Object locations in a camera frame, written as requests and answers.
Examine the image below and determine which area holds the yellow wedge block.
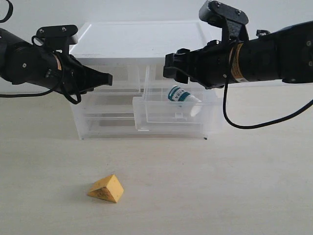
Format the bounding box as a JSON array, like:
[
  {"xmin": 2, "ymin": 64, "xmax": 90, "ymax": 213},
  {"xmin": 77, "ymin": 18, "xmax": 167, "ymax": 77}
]
[{"xmin": 87, "ymin": 174, "xmax": 124, "ymax": 203}]

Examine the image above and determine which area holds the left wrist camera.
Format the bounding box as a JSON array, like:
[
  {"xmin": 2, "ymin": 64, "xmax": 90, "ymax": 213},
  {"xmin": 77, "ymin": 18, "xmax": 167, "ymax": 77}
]
[{"xmin": 31, "ymin": 24, "xmax": 78, "ymax": 55}]

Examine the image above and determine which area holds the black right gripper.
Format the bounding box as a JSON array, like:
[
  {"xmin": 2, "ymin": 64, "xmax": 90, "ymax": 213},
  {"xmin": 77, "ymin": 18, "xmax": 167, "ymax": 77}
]
[{"xmin": 163, "ymin": 40, "xmax": 236, "ymax": 89}]

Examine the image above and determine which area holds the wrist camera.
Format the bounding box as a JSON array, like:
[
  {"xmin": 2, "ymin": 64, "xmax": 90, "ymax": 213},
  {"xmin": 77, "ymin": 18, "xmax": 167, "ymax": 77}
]
[
  {"xmin": 31, "ymin": 24, "xmax": 78, "ymax": 55},
  {"xmin": 199, "ymin": 0, "xmax": 249, "ymax": 44}
]

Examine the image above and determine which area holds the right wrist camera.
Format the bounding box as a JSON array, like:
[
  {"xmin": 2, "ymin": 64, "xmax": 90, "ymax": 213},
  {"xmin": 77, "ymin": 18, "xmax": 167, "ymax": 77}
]
[{"xmin": 199, "ymin": 0, "xmax": 249, "ymax": 44}]

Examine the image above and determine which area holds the clear drawer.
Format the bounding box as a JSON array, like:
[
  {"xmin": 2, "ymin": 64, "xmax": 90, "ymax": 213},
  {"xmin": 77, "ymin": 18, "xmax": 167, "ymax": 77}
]
[
  {"xmin": 105, "ymin": 65, "xmax": 147, "ymax": 90},
  {"xmin": 71, "ymin": 92, "xmax": 209, "ymax": 117},
  {"xmin": 133, "ymin": 65, "xmax": 224, "ymax": 135},
  {"xmin": 76, "ymin": 113, "xmax": 209, "ymax": 140}
]

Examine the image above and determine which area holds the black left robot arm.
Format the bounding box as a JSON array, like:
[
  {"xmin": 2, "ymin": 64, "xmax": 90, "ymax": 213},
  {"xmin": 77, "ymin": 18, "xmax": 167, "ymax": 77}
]
[{"xmin": 0, "ymin": 24, "xmax": 113, "ymax": 96}]

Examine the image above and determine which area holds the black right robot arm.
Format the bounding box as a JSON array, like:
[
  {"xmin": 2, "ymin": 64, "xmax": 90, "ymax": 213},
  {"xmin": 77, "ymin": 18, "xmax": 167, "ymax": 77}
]
[{"xmin": 163, "ymin": 22, "xmax": 313, "ymax": 89}]

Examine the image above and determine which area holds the white blue-labelled bottle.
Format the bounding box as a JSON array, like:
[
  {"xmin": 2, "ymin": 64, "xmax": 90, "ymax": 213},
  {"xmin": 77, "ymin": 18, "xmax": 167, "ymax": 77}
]
[{"xmin": 167, "ymin": 85, "xmax": 201, "ymax": 117}]

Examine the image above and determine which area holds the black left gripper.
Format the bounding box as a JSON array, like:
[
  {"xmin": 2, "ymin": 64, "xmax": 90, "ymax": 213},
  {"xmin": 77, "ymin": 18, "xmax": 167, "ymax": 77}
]
[{"xmin": 48, "ymin": 52, "xmax": 112, "ymax": 97}]

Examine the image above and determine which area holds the white plastic drawer cabinet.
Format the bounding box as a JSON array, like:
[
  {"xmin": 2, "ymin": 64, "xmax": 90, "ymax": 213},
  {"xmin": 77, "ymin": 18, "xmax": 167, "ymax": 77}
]
[{"xmin": 68, "ymin": 20, "xmax": 222, "ymax": 141}]

